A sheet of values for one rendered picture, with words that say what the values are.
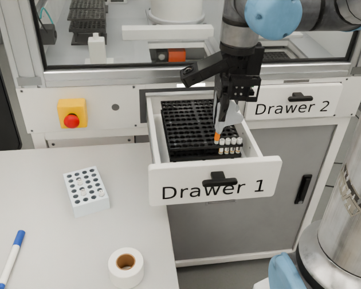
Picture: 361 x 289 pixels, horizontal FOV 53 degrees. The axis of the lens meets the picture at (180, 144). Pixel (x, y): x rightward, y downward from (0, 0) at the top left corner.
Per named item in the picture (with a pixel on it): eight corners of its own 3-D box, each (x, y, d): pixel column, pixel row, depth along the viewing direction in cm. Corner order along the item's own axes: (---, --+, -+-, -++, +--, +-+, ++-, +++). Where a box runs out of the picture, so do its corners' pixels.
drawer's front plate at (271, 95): (333, 116, 114) (344, 85, 107) (244, 120, 110) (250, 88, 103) (330, 113, 115) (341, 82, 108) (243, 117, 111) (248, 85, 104)
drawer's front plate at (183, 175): (273, 196, 84) (283, 160, 78) (149, 206, 80) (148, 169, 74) (270, 191, 86) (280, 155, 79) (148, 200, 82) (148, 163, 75)
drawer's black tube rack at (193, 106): (239, 165, 90) (243, 144, 86) (169, 170, 88) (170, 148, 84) (219, 117, 107) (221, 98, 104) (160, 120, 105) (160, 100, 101)
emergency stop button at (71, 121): (79, 129, 96) (78, 116, 94) (64, 130, 96) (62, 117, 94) (81, 123, 99) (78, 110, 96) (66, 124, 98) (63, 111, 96)
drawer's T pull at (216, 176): (237, 185, 75) (238, 180, 74) (202, 188, 74) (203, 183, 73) (232, 174, 78) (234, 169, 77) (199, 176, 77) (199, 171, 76)
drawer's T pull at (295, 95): (313, 101, 105) (314, 97, 104) (288, 102, 103) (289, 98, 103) (307, 95, 107) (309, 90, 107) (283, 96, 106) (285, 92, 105)
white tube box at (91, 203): (110, 208, 87) (108, 196, 85) (75, 218, 84) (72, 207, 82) (97, 176, 96) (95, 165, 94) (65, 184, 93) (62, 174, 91)
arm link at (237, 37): (226, 27, 65) (218, 13, 72) (222, 51, 68) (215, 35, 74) (266, 28, 66) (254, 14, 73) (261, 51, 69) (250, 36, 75)
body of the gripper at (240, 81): (256, 105, 76) (268, 50, 69) (216, 105, 75) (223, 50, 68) (247, 88, 82) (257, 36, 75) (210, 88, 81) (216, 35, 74)
